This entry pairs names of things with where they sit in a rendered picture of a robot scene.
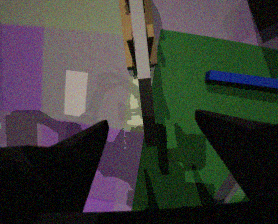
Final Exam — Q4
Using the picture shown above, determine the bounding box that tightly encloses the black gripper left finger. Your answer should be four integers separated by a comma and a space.
0, 120, 109, 213

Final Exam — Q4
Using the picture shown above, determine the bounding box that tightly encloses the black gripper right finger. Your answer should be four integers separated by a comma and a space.
194, 109, 278, 201

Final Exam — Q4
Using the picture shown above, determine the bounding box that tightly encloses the blue golf putter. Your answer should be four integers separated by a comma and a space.
205, 70, 278, 90

